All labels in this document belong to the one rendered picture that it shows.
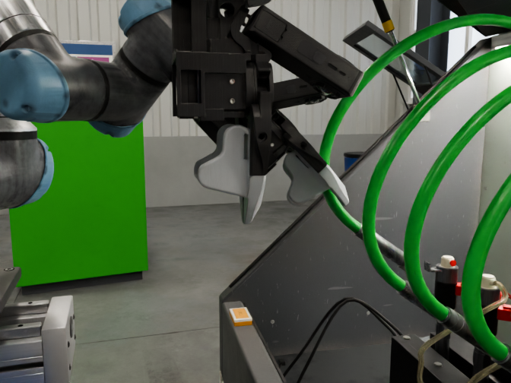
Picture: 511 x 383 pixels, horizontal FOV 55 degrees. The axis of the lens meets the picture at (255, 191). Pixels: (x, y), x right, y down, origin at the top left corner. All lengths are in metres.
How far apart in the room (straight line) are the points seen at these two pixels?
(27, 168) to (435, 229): 0.77
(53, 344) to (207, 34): 0.52
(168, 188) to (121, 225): 3.27
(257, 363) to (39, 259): 3.24
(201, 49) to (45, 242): 3.48
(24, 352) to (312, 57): 0.58
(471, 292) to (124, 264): 3.64
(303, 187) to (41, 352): 0.45
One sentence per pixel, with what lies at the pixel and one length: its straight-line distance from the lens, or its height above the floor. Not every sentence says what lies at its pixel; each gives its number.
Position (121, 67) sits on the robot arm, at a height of 1.36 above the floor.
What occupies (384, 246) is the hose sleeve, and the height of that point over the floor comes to 1.13.
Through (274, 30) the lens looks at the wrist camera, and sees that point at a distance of 0.43.
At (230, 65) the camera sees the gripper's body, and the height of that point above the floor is 1.34.
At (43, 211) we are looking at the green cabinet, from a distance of 3.81.
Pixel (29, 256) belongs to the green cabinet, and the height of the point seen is 0.30.
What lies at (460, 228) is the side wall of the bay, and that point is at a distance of 1.10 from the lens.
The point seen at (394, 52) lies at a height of 1.37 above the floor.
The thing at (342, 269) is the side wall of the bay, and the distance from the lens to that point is 0.99.
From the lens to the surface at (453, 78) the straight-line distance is 0.57.
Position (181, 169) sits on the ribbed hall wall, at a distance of 7.08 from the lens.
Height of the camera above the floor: 1.30
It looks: 9 degrees down
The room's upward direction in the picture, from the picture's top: straight up
